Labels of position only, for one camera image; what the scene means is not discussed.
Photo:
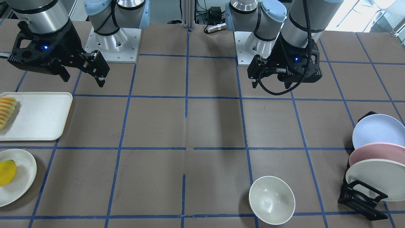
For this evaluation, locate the aluminium frame post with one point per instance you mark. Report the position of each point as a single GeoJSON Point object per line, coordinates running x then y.
{"type": "Point", "coordinates": [187, 13]}

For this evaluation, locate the white ceramic bowl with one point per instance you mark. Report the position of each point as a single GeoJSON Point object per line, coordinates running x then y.
{"type": "Point", "coordinates": [272, 200]}

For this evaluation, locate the sliced yellow pineapple toy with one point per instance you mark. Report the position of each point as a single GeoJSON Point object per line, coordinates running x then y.
{"type": "Point", "coordinates": [7, 108]}

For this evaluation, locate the yellow lemon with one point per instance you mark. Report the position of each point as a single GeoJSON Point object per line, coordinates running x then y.
{"type": "Point", "coordinates": [8, 169]}

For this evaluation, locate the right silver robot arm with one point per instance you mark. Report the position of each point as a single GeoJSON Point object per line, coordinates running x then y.
{"type": "Point", "coordinates": [107, 16]}

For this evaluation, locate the black dish rack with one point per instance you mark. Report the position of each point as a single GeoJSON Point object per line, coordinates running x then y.
{"type": "Point", "coordinates": [360, 202]}

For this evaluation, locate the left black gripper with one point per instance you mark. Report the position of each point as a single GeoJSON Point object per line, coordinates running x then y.
{"type": "Point", "coordinates": [279, 50]}

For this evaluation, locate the lavender plate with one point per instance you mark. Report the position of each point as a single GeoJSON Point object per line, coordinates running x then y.
{"type": "Point", "coordinates": [378, 128]}

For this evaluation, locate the cream round plate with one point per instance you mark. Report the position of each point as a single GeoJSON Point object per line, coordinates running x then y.
{"type": "Point", "coordinates": [25, 175]}

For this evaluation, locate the pink plate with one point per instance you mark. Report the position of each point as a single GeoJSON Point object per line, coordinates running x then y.
{"type": "Point", "coordinates": [378, 150]}

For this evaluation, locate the cream rectangular tray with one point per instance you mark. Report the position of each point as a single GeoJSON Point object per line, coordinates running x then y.
{"type": "Point", "coordinates": [39, 116]}

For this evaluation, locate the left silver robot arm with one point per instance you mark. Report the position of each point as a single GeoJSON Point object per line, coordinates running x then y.
{"type": "Point", "coordinates": [302, 21]}

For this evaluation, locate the cream plate in rack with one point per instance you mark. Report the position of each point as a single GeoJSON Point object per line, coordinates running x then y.
{"type": "Point", "coordinates": [384, 175]}

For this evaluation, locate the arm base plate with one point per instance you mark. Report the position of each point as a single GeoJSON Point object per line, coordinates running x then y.
{"type": "Point", "coordinates": [126, 50]}
{"type": "Point", "coordinates": [243, 50]}

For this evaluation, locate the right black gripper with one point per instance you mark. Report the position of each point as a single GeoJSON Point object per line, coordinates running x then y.
{"type": "Point", "coordinates": [68, 40]}

